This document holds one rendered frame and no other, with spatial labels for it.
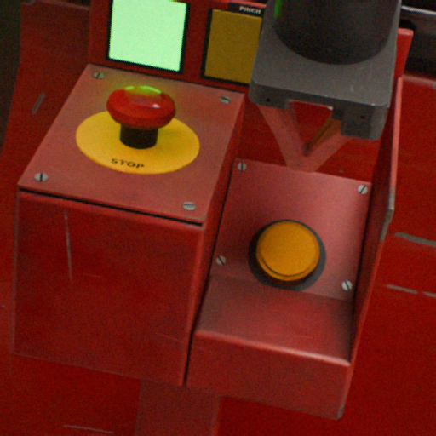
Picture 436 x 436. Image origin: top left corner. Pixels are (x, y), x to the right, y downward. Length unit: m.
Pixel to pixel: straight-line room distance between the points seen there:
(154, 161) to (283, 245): 0.10
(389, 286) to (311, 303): 0.24
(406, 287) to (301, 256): 0.24
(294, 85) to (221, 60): 0.20
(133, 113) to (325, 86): 0.14
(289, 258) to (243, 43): 0.14
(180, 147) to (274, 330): 0.12
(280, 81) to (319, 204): 0.19
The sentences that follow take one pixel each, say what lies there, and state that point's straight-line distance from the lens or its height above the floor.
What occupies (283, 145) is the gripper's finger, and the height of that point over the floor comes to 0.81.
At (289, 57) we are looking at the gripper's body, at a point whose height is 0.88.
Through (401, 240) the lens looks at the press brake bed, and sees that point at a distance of 0.90.
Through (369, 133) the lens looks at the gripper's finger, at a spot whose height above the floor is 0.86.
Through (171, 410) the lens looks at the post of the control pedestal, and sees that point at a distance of 0.77.
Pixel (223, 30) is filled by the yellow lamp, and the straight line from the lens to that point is 0.73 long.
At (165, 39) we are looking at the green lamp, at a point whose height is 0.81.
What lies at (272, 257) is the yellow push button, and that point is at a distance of 0.69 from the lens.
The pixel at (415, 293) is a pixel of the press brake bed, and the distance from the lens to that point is 0.93.
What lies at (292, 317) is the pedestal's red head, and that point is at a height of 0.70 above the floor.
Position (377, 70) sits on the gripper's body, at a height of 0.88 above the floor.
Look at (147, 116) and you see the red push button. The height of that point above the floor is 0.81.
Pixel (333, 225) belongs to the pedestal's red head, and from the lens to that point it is 0.72.
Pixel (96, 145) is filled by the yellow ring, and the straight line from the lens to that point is 0.67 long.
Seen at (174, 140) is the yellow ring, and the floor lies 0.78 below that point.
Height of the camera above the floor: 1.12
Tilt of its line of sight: 34 degrees down
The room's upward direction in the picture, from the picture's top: 8 degrees clockwise
